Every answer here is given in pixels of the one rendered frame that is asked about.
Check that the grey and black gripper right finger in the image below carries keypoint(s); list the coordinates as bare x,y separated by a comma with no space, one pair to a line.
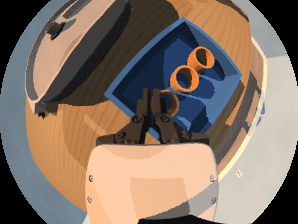
171,132

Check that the orange hollow ring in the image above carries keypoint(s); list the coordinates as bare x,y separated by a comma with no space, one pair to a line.
191,75
205,55

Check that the grey metal ring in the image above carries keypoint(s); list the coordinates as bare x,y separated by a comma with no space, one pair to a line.
53,28

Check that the blue crate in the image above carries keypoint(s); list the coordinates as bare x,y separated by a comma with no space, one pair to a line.
154,64

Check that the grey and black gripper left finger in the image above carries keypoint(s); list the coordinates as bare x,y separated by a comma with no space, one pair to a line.
131,133

